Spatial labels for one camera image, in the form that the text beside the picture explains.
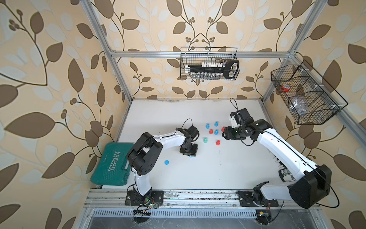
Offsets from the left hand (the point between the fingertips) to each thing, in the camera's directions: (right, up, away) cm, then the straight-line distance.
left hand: (193, 152), depth 89 cm
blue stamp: (+11, +16, +13) cm, 23 cm away
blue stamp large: (-1, -2, -1) cm, 2 cm away
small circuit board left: (-26, -25, -21) cm, 41 cm away
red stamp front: (+13, +12, +10) cm, 21 cm away
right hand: (+19, +13, -8) cm, 25 cm away
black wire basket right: (+60, +32, -17) cm, 70 cm away
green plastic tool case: (-46, -7, -9) cm, 47 cm away
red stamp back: (+17, +5, +4) cm, 18 cm away
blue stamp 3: (+17, +12, +10) cm, 23 cm away
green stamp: (+9, +7, +6) cm, 13 cm away
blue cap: (-17, -5, -2) cm, 17 cm away
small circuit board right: (+36, -28, -17) cm, 49 cm away
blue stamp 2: (+18, +17, +15) cm, 29 cm away
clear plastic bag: (+55, +30, -17) cm, 64 cm away
